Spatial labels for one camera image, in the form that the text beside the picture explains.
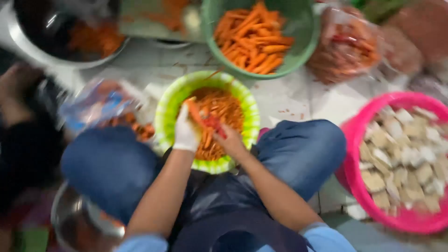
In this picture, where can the person's left hand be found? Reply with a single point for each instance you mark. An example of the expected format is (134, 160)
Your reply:
(184, 132)

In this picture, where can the person's right hand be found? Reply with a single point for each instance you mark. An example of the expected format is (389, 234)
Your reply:
(229, 140)

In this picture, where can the person's right fingers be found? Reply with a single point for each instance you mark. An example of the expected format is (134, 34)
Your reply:
(222, 134)

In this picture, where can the person's left fingers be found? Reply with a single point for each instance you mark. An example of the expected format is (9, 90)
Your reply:
(190, 117)

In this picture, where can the orange carrot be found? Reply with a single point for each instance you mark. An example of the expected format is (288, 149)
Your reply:
(193, 111)

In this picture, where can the red peeler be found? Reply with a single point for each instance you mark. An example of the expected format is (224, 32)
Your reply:
(214, 123)

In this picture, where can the lime green plastic basket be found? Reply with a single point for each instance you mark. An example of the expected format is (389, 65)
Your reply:
(206, 120)

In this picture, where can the heap of carrot peels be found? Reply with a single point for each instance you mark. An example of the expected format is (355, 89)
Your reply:
(218, 119)

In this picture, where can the blue printed plastic bag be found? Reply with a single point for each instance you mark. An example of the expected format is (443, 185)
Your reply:
(101, 105)

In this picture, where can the pile of peeled carrots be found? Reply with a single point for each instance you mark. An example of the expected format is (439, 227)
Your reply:
(253, 38)

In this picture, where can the green cutting board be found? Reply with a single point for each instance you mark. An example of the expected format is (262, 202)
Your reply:
(159, 19)

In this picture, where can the dark green plastic bowl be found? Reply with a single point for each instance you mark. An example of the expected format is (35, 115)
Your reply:
(260, 38)

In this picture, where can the small steel bowl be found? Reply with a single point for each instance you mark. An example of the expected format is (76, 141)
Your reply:
(82, 220)

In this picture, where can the large steel bowl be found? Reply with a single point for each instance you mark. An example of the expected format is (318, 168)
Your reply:
(66, 31)

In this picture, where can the clear bag of carrots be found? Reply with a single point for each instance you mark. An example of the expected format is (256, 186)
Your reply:
(344, 45)

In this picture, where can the pink plastic basin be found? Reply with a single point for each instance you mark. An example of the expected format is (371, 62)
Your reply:
(395, 164)

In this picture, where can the heap of tofu pieces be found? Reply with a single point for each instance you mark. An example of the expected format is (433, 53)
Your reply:
(406, 157)

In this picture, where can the brown sack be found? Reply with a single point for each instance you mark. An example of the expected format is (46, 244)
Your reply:
(413, 35)

